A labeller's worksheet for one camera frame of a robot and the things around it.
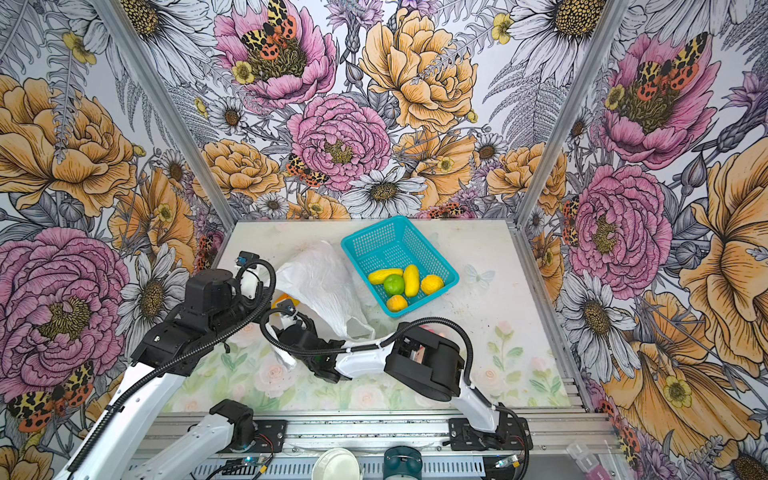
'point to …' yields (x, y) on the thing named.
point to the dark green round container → (403, 461)
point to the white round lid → (336, 464)
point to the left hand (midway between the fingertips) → (270, 300)
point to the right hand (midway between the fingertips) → (282, 331)
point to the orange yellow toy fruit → (397, 303)
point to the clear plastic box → (580, 453)
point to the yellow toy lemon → (431, 284)
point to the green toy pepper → (394, 284)
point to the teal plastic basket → (401, 264)
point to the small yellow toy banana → (377, 277)
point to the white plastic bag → (322, 286)
